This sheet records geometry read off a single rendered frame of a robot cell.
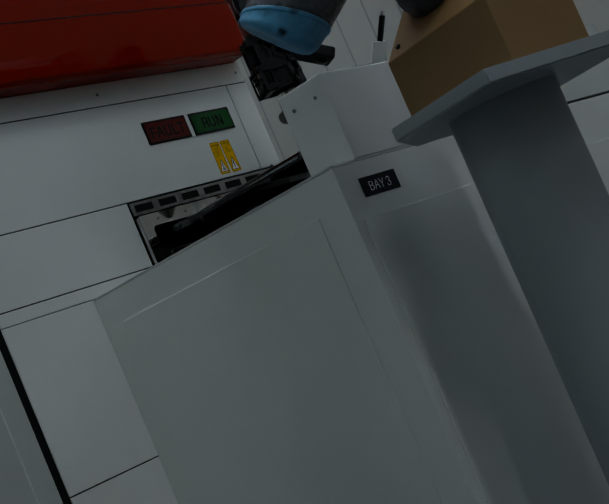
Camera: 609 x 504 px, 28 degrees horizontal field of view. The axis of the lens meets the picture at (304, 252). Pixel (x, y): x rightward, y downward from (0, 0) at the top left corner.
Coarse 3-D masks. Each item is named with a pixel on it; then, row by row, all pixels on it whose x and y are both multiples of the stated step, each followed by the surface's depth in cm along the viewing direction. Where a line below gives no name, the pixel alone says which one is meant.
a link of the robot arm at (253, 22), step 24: (240, 0) 167; (264, 0) 162; (288, 0) 161; (312, 0) 161; (336, 0) 163; (240, 24) 167; (264, 24) 162; (288, 24) 161; (312, 24) 162; (288, 48) 169; (312, 48) 165
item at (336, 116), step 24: (336, 72) 184; (360, 72) 188; (384, 72) 192; (288, 96) 185; (312, 96) 182; (336, 96) 182; (360, 96) 186; (384, 96) 190; (288, 120) 186; (312, 120) 183; (336, 120) 180; (360, 120) 183; (384, 120) 188; (312, 144) 184; (336, 144) 181; (360, 144) 181; (384, 144) 185; (312, 168) 185
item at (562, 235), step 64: (512, 64) 150; (576, 64) 164; (448, 128) 173; (512, 128) 161; (576, 128) 165; (512, 192) 162; (576, 192) 160; (512, 256) 166; (576, 256) 160; (576, 320) 160; (576, 384) 163
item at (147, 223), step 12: (192, 204) 240; (204, 204) 242; (144, 216) 230; (156, 216) 232; (168, 216) 234; (180, 216) 236; (144, 228) 229; (144, 240) 229; (156, 240) 230; (192, 240) 236; (156, 252) 229; (168, 252) 231
